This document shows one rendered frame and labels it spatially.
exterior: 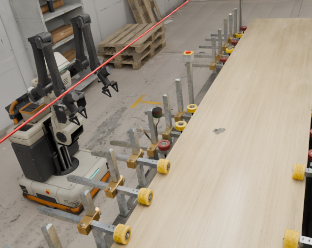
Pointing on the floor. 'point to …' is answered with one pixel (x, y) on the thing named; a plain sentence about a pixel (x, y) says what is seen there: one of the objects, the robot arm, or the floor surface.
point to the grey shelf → (24, 19)
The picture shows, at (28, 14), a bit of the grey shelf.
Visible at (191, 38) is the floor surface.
